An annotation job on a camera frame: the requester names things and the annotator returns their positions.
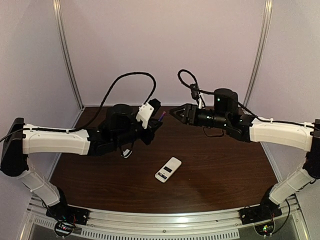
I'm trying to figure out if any purple battery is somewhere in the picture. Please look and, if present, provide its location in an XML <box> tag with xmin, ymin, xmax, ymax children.
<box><xmin>158</xmin><ymin>111</ymin><xmax>166</xmax><ymax>122</ymax></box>

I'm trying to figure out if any white battery cover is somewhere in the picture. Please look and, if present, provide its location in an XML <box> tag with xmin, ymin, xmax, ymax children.
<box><xmin>121</xmin><ymin>149</ymin><xmax>132</xmax><ymax>159</ymax></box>

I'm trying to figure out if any white remote control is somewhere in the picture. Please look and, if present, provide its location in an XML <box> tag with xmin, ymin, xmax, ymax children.
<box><xmin>154</xmin><ymin>157</ymin><xmax>182</xmax><ymax>183</ymax></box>

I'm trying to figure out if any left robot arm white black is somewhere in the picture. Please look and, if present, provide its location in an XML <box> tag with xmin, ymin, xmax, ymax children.
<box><xmin>0</xmin><ymin>103</ymin><xmax>163</xmax><ymax>208</ymax></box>

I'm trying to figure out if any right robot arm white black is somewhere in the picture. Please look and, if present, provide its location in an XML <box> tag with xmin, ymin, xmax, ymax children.
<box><xmin>169</xmin><ymin>88</ymin><xmax>320</xmax><ymax>225</ymax></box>

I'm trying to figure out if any left round circuit board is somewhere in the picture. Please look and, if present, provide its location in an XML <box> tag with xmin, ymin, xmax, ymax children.
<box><xmin>53</xmin><ymin>221</ymin><xmax>76</xmax><ymax>238</ymax></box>

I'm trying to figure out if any round circuit board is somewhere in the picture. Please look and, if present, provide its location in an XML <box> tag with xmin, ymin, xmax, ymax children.
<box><xmin>53</xmin><ymin>221</ymin><xmax>76</xmax><ymax>238</ymax></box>
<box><xmin>254</xmin><ymin>221</ymin><xmax>275</xmax><ymax>237</ymax></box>

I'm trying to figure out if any right round circuit board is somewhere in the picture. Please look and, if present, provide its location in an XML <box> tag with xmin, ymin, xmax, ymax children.
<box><xmin>254</xmin><ymin>221</ymin><xmax>275</xmax><ymax>237</ymax></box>

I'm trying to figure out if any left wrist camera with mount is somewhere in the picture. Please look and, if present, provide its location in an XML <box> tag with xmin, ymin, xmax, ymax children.
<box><xmin>135</xmin><ymin>98</ymin><xmax>161</xmax><ymax>129</ymax></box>

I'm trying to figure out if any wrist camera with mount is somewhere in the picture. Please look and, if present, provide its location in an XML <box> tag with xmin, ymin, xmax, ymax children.
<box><xmin>135</xmin><ymin>98</ymin><xmax>161</xmax><ymax>129</ymax></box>
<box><xmin>190</xmin><ymin>83</ymin><xmax>206</xmax><ymax>109</ymax></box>

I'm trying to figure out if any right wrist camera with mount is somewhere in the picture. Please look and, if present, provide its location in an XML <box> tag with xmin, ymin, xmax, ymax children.
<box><xmin>190</xmin><ymin>83</ymin><xmax>206</xmax><ymax>109</ymax></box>

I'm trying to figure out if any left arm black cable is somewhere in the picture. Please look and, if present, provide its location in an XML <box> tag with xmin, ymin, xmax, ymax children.
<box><xmin>0</xmin><ymin>71</ymin><xmax>157</xmax><ymax>145</ymax></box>

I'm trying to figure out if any front aluminium rail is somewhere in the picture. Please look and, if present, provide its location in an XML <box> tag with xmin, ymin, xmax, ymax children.
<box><xmin>21</xmin><ymin>194</ymin><xmax>305</xmax><ymax>240</ymax></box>

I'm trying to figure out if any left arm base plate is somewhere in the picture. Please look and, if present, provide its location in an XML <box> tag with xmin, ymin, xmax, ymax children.
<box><xmin>46</xmin><ymin>203</ymin><xmax>90</xmax><ymax>226</ymax></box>

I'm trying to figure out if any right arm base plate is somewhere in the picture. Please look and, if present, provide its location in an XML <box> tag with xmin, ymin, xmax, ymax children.
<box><xmin>238</xmin><ymin>204</ymin><xmax>282</xmax><ymax>225</ymax></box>

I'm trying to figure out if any right aluminium frame post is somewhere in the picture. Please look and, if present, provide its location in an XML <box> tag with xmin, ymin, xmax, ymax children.
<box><xmin>243</xmin><ymin>0</ymin><xmax>274</xmax><ymax>107</ymax></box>

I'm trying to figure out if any aluminium frame post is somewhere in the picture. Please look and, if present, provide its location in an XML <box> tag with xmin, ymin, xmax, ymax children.
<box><xmin>51</xmin><ymin>0</ymin><xmax>85</xmax><ymax>110</ymax></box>
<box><xmin>243</xmin><ymin>0</ymin><xmax>274</xmax><ymax>107</ymax></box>

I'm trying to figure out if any left aluminium frame post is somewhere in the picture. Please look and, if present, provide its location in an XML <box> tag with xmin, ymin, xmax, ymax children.
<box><xmin>51</xmin><ymin>0</ymin><xmax>85</xmax><ymax>110</ymax></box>

